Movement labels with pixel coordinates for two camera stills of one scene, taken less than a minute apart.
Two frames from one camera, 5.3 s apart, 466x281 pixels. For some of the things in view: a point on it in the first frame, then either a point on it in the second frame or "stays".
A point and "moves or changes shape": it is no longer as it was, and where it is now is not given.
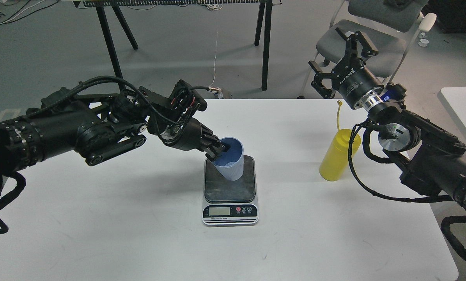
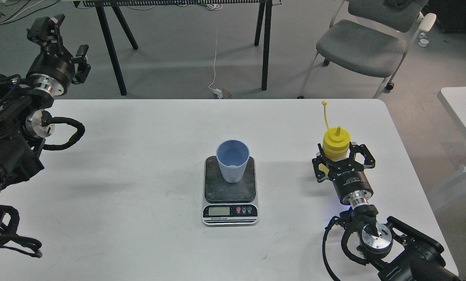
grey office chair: x=390 y=26 stays
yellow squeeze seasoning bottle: x=335 y=162 moves or changes shape
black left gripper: x=190 y=134 to x=52 y=69
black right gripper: x=359 y=87 to x=351 y=184
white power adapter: x=218 y=91 stays
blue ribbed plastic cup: x=230 y=163 stays
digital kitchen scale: x=229 y=203 stays
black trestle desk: x=264 y=13 stays
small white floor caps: x=423 y=42 stays
